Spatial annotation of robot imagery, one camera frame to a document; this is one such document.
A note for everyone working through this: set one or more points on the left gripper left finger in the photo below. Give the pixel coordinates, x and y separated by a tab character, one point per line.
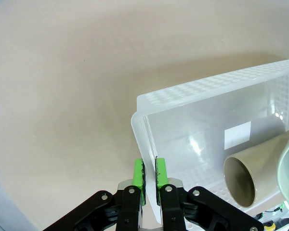
138	173

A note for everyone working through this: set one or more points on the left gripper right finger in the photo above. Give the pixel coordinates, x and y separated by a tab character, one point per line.
161	173

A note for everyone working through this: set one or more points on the white perforated plastic basket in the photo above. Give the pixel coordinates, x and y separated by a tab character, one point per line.
195	120

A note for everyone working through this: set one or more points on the brown cup brown inside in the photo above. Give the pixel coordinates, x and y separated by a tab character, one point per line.
255	156

